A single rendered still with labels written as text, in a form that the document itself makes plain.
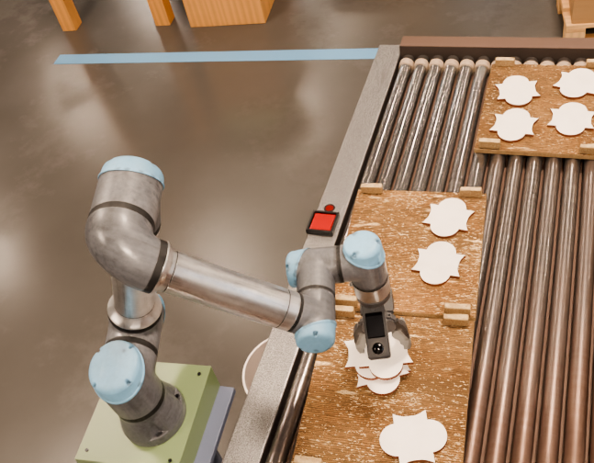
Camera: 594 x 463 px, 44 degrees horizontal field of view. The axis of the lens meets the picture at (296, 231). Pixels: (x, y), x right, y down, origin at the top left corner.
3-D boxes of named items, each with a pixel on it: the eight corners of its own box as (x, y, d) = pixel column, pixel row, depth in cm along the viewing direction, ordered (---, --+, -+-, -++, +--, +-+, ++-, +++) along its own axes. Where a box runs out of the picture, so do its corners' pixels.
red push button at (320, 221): (309, 231, 203) (308, 228, 202) (316, 216, 207) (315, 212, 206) (330, 233, 201) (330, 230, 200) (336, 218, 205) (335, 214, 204)
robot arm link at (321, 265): (283, 287, 141) (340, 281, 139) (285, 242, 148) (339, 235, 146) (291, 310, 147) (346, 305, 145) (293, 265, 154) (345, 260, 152)
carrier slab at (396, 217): (330, 310, 183) (329, 305, 182) (359, 193, 209) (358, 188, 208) (476, 321, 173) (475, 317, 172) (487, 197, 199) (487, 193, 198)
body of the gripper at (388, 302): (396, 303, 164) (389, 269, 156) (398, 335, 159) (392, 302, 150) (361, 306, 166) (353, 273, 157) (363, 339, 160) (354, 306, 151)
